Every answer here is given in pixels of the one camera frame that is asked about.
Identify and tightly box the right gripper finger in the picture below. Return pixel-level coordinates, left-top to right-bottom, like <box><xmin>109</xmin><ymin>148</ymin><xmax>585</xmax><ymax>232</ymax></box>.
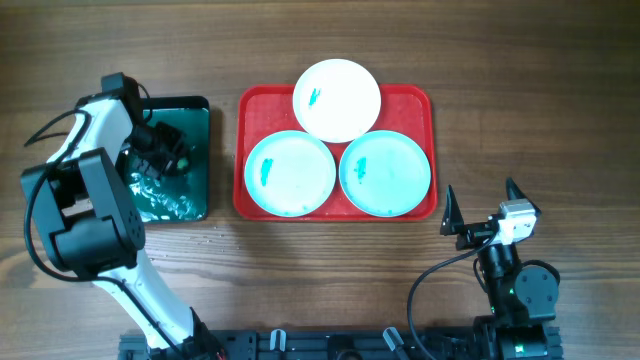
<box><xmin>505</xmin><ymin>177</ymin><xmax>542</xmax><ymax>216</ymax></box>
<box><xmin>440</xmin><ymin>185</ymin><xmax>464</xmax><ymax>236</ymax></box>

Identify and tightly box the light blue plate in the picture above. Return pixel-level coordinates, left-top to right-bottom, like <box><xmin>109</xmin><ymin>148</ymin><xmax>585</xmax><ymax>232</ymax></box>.
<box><xmin>338</xmin><ymin>130</ymin><xmax>432</xmax><ymax>218</ymax></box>
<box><xmin>243</xmin><ymin>130</ymin><xmax>336</xmax><ymax>218</ymax></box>

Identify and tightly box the white plate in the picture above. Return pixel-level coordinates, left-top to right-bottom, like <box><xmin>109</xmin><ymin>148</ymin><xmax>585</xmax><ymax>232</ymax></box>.
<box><xmin>292</xmin><ymin>59</ymin><xmax>382</xmax><ymax>143</ymax></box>

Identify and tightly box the green sponge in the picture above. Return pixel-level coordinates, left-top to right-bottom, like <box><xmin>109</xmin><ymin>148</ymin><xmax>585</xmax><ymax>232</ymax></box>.
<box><xmin>176</xmin><ymin>157</ymin><xmax>190</xmax><ymax>170</ymax></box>

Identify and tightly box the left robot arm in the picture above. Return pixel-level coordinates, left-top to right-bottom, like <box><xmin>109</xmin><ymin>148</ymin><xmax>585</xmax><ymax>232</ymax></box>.
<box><xmin>21</xmin><ymin>72</ymin><xmax>226</xmax><ymax>359</ymax></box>

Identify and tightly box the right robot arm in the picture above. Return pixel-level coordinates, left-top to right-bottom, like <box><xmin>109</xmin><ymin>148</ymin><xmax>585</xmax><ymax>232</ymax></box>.
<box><xmin>440</xmin><ymin>178</ymin><xmax>564</xmax><ymax>359</ymax></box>

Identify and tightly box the black tray with green water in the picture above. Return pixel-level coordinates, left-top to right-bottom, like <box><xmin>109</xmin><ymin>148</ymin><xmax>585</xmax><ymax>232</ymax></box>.
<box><xmin>116</xmin><ymin>96</ymin><xmax>210</xmax><ymax>223</ymax></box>

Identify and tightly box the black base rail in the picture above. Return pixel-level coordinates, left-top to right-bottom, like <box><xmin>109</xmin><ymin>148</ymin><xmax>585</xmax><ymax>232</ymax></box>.
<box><xmin>117</xmin><ymin>327</ymin><xmax>564</xmax><ymax>360</ymax></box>

